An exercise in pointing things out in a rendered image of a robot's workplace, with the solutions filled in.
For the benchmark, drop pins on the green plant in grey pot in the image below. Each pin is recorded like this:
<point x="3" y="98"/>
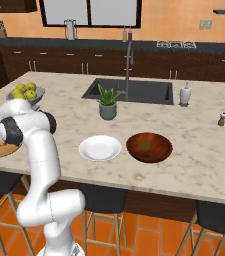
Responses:
<point x="108" y="108"/>

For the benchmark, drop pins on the dark wood wall cupboard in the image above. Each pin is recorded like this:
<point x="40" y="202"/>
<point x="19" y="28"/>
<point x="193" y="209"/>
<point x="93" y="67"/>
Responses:
<point x="10" y="5"/>

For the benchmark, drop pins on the dark wood island base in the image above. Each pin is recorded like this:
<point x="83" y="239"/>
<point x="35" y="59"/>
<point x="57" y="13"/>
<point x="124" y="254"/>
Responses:
<point x="157" y="205"/>

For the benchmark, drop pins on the white soap dispenser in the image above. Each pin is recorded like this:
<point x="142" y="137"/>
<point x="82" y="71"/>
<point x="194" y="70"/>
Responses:
<point x="185" y="95"/>

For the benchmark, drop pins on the grey metal tap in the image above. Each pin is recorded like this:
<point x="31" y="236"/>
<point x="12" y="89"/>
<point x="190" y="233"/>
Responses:
<point x="128" y="66"/>

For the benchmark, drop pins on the black-framed window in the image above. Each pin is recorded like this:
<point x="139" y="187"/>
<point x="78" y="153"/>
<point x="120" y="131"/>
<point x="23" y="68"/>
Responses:
<point x="90" y="13"/>

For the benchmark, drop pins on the pale bottle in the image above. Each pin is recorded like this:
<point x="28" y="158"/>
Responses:
<point x="124" y="35"/>

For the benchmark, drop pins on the green apple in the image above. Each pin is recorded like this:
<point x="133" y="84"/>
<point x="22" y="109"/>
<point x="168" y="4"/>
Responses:
<point x="31" y="95"/>
<point x="31" y="86"/>
<point x="20" y="88"/>
<point x="17" y="94"/>

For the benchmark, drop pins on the white round dish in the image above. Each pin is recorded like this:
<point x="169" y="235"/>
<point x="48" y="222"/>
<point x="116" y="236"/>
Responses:
<point x="99" y="148"/>

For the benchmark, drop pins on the grey wall socket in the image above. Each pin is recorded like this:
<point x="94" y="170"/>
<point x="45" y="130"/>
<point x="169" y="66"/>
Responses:
<point x="205" y="24"/>

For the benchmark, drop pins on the dark red bottle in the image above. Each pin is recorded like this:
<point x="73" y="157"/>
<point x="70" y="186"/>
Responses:
<point x="130" y="35"/>

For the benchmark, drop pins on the dark wood cupboard run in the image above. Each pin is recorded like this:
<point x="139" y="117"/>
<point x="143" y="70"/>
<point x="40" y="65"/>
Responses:
<point x="60" y="60"/>

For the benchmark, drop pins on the wooden knife block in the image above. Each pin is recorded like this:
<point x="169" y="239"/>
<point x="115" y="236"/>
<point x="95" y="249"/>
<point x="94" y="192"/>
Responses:
<point x="2" y="30"/>

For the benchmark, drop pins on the grey fruit bowl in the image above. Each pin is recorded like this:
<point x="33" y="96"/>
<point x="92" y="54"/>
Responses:
<point x="40" y="92"/>

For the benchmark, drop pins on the brown shaker with white top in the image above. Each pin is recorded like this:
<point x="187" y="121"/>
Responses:
<point x="221" y="119"/>

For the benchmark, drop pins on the grey paper towel stand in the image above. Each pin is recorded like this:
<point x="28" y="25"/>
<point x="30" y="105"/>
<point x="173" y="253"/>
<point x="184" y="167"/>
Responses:
<point x="70" y="30"/>

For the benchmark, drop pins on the dark red-brown round dish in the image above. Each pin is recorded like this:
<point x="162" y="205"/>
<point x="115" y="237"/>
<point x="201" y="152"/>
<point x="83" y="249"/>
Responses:
<point x="159" y="150"/>

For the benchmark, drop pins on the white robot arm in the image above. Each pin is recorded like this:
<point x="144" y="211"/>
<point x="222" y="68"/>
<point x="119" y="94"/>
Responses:
<point x="39" y="156"/>

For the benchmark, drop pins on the dull green avocado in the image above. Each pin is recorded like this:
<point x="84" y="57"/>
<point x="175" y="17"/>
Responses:
<point x="146" y="144"/>

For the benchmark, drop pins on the dark grey sink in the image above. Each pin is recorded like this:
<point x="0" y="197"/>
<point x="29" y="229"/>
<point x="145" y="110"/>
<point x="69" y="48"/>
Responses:
<point x="147" y="91"/>

